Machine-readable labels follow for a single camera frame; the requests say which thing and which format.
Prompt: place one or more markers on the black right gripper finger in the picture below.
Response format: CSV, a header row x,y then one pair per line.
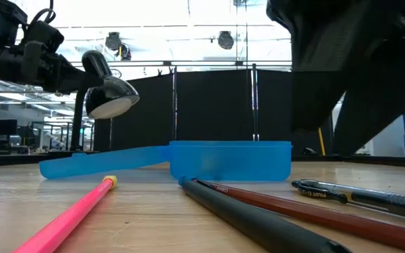
x,y
311,102
378,112

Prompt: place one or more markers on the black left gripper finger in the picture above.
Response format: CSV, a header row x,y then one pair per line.
x,y
79,79

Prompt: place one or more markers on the clear Pilot G-2 pen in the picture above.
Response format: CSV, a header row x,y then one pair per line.
x,y
364,198

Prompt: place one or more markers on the dark red pencil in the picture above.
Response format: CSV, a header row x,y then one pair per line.
x,y
329,218

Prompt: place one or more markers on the black pen with blue tip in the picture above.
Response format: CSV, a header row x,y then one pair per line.
x,y
244,218

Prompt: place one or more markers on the pink pencil with yellow eraser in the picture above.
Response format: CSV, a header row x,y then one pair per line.
x,y
65,221

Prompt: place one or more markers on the blue translucent plastic pencil box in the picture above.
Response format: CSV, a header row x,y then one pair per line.
x,y
230,161

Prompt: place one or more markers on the black desk lamp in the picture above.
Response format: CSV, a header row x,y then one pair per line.
x,y
109,96

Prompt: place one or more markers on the black ceiling spotlight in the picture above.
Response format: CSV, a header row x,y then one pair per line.
x,y
125,52
112,41
225,39

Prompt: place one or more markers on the black computer monitor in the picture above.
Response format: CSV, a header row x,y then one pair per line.
x,y
5,127

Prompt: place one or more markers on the black folding partition screen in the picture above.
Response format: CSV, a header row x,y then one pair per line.
x,y
213,105

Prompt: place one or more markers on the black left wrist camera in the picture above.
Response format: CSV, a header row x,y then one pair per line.
x,y
44,35

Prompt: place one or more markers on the grey overhead rail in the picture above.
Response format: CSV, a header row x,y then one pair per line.
x,y
188,63

